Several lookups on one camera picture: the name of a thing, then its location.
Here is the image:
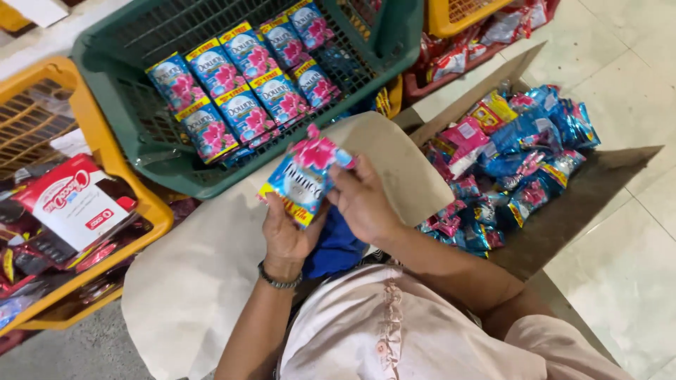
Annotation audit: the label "yellow basket under green basket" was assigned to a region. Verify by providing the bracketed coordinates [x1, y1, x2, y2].
[374, 74, 403, 120]

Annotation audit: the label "dark beaded bracelet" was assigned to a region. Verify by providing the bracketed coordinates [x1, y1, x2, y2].
[257, 260, 304, 290]

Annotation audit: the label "person's left hand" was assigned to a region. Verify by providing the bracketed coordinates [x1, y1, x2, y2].
[262, 192, 330, 273]

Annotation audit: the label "brown cardboard carton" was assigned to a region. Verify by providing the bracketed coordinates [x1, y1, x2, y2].
[121, 42, 664, 380]

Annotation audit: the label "blue cloth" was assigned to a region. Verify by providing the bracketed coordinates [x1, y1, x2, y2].
[302, 211, 369, 280]

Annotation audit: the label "blue floral sachet packet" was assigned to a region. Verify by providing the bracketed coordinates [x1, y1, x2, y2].
[257, 123, 360, 231]

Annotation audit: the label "person's pale pink shirt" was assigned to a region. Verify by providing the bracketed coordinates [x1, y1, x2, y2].
[277, 263, 636, 380]

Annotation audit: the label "small yellow plastic basket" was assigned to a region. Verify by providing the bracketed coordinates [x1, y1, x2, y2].
[427, 0, 514, 39]

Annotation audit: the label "person's right hand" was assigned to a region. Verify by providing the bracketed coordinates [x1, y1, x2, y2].
[326, 153, 408, 247]

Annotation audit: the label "heap of dark red packets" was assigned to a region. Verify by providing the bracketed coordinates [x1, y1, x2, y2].
[0, 174, 154, 328]

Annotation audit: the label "red crate with packets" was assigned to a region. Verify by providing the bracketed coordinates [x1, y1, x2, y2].
[403, 0, 562, 102]

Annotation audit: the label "green plastic basket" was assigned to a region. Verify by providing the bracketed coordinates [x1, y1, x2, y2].
[71, 0, 424, 201]

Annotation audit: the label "large yellow plastic basket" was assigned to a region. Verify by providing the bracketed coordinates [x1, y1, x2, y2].
[0, 55, 175, 338]

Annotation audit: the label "white paper sheet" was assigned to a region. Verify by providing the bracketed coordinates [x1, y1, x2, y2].
[2, 0, 70, 29]

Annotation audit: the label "heap of blue pink sachets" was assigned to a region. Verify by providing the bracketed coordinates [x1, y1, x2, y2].
[416, 84, 602, 259]

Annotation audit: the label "red and white pouch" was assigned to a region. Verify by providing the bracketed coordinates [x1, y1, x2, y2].
[13, 153, 139, 253]

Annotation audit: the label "rows of blue floral sachets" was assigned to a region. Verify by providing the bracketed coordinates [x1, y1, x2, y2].
[145, 0, 342, 165]

